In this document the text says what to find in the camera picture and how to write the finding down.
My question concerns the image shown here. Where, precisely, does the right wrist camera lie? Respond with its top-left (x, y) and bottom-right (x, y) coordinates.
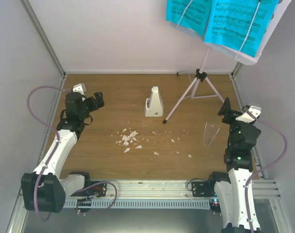
top-left (235, 105), bottom-right (261, 124)

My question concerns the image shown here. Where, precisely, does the aluminium rail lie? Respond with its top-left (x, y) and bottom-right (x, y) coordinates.
top-left (98, 180), bottom-right (280, 200)

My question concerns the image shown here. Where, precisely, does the white metronome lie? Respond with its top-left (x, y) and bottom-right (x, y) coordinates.
top-left (144, 86), bottom-right (164, 117)

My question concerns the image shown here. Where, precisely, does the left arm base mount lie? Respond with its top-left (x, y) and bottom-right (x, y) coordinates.
top-left (71, 183), bottom-right (107, 211)

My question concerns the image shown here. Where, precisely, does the blue sheet music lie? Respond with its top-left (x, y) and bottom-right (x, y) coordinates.
top-left (204, 0), bottom-right (278, 57)
top-left (166, 0), bottom-right (212, 36)

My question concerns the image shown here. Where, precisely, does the clear metronome cover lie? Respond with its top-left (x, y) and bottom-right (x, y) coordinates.
top-left (203, 123), bottom-right (220, 147)

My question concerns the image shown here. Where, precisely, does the right blue sheet music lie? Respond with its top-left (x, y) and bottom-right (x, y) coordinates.
top-left (204, 0), bottom-right (278, 57)

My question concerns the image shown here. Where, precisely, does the grey slotted cable duct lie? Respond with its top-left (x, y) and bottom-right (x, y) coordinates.
top-left (63, 199), bottom-right (211, 209)

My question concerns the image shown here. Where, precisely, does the left blue sheet music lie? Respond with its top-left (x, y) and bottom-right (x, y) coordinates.
top-left (166, 0), bottom-right (212, 36)

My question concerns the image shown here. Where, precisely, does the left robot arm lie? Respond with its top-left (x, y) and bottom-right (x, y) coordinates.
top-left (21, 91), bottom-right (104, 213)

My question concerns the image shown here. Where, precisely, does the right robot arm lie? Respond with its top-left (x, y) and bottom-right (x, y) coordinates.
top-left (207, 98), bottom-right (261, 233)

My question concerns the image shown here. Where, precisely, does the pink music stand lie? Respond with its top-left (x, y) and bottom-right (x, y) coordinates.
top-left (163, 0), bottom-right (290, 123)

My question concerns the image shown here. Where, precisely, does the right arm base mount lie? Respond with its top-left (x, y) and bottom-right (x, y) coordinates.
top-left (186, 179), bottom-right (221, 215)

